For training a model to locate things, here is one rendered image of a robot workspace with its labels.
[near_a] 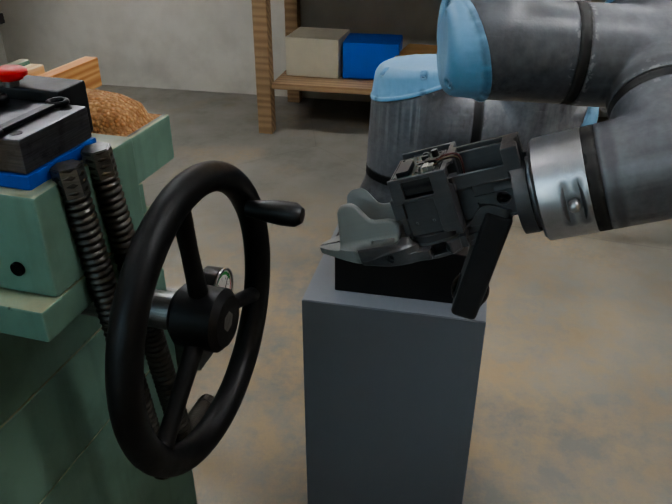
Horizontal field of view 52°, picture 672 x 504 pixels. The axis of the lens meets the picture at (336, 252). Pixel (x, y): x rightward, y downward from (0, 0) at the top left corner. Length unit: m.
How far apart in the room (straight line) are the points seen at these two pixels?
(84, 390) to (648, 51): 0.66
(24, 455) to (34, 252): 0.27
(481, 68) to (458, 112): 0.45
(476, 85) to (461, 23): 0.05
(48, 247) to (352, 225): 0.26
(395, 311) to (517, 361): 0.88
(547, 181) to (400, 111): 0.51
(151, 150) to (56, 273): 0.33
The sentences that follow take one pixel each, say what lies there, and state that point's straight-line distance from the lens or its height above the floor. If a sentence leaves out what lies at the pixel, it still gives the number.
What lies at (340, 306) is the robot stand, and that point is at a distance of 1.13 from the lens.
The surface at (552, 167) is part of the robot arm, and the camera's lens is 0.58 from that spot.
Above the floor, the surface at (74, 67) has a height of 0.94.
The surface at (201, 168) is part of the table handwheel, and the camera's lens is 0.59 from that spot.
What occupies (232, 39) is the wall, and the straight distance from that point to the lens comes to 4.11.
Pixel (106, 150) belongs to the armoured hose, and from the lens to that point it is 0.60.
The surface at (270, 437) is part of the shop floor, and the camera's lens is 1.68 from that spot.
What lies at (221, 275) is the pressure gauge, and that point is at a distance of 0.96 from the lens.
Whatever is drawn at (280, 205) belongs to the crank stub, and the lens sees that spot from 0.66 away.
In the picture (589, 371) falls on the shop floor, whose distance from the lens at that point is 1.97.
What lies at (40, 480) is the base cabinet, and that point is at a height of 0.61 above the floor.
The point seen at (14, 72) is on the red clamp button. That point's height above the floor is 1.02.
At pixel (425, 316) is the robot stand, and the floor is 0.55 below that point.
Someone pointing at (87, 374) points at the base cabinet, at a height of 0.67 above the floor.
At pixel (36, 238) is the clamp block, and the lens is 0.58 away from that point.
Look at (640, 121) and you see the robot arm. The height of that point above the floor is 1.00.
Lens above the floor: 1.18
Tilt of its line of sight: 29 degrees down
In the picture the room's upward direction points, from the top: straight up
